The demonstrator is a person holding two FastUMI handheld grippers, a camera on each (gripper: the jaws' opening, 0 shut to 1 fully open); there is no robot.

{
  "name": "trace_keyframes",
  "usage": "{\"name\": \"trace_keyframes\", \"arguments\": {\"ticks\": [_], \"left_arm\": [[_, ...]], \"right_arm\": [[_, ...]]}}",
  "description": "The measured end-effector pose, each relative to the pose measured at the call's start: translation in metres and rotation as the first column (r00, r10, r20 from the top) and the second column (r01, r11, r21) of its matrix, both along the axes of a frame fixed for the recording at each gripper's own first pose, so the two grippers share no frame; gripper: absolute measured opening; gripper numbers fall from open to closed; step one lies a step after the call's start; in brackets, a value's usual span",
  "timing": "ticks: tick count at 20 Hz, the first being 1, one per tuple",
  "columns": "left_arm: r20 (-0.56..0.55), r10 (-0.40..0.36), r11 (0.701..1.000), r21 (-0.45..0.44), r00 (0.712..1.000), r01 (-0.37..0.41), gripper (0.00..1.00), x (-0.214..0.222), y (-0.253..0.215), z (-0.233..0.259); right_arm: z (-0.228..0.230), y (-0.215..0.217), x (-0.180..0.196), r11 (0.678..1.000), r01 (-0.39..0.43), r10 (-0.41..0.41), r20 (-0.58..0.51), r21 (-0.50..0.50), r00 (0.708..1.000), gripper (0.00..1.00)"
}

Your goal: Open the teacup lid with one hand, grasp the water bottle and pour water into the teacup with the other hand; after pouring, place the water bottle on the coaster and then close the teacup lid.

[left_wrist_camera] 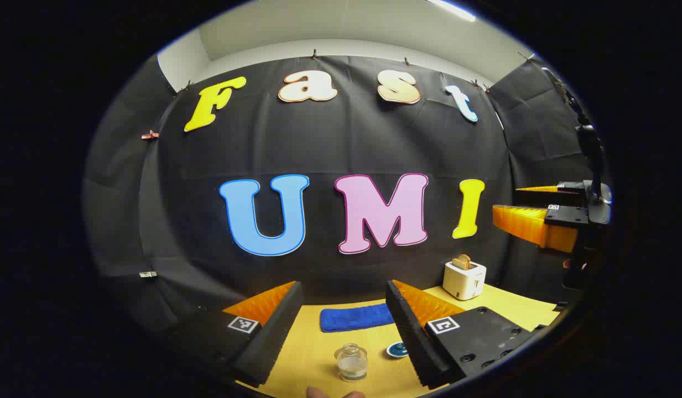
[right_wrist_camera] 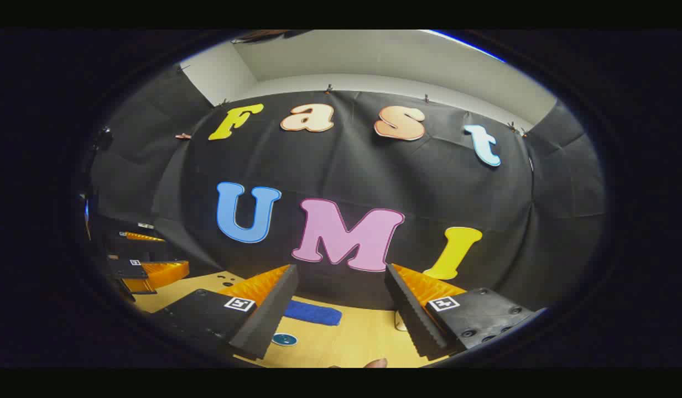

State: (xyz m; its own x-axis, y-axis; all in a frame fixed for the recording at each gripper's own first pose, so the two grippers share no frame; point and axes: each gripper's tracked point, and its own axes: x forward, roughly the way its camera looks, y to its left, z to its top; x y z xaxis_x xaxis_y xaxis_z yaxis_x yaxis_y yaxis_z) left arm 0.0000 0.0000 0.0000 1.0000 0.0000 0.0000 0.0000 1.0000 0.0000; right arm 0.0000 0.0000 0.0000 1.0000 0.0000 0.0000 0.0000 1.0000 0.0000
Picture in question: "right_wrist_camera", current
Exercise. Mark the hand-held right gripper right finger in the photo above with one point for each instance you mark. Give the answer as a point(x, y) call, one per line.
point(415, 320)

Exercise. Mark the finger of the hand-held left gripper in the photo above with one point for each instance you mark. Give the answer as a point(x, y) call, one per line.
point(164, 272)
point(141, 236)

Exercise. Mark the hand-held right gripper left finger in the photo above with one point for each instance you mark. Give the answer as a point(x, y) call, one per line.
point(263, 326)

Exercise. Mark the teal teacup lid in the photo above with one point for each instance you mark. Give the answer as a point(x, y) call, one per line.
point(284, 339)

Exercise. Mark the white toaster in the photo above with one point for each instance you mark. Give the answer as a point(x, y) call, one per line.
point(400, 321)

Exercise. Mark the blue folded towel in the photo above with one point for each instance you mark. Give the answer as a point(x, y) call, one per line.
point(313, 313)

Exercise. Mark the black backdrop cloth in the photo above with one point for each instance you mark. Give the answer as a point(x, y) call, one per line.
point(429, 193)

